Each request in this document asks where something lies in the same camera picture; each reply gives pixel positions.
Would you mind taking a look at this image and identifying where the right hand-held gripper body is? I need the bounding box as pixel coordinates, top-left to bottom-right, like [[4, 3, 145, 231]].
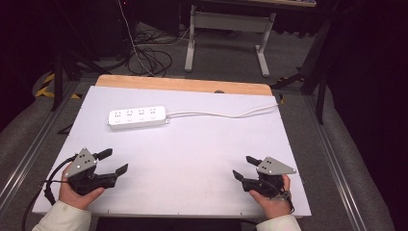
[[242, 156, 297, 197]]

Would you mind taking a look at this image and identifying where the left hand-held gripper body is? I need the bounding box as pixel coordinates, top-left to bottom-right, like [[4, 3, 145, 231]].
[[64, 147, 118, 196]]

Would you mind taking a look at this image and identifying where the person's left hand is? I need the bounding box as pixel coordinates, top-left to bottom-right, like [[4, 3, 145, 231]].
[[58, 163, 106, 211]]

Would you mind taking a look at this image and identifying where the person's right hand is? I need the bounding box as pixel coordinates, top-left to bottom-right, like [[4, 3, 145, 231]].
[[249, 174, 293, 220]]

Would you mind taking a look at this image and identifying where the white power strip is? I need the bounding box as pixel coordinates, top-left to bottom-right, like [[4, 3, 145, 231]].
[[106, 105, 171, 131]]

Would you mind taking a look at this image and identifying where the white board table cover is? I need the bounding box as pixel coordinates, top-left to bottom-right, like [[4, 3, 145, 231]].
[[32, 85, 313, 219]]

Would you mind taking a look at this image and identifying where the black metal stand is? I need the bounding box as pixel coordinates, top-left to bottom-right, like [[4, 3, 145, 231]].
[[270, 18, 333, 125], [51, 49, 112, 113]]

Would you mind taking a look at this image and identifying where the yellow black floor tape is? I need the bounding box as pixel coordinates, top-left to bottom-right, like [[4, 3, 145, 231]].
[[34, 72, 82, 100]]

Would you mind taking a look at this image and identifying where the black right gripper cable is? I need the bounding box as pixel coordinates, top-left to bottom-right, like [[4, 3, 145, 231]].
[[280, 190, 295, 215]]

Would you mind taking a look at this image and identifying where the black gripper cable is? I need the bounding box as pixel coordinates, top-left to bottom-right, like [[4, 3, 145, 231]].
[[280, 190, 295, 215], [21, 155, 79, 231]]

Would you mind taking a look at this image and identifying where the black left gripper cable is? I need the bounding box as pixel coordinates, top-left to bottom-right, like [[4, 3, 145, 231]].
[[21, 155, 79, 231]]

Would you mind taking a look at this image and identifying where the aluminium floor rail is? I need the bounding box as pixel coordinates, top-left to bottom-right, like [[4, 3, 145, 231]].
[[0, 81, 80, 206], [304, 94, 369, 231]]

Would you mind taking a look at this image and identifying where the white power strip cable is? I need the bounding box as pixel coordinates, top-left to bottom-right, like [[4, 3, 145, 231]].
[[166, 103, 279, 119]]

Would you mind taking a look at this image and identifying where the black floor cable bundle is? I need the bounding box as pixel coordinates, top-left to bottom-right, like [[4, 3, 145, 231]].
[[127, 30, 191, 78]]

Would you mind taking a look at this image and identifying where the thin white floor cable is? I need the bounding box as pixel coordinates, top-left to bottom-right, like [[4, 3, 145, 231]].
[[116, 0, 156, 77]]

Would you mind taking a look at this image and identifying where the white metal desk frame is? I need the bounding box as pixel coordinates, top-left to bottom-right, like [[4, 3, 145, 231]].
[[184, 4, 277, 78]]

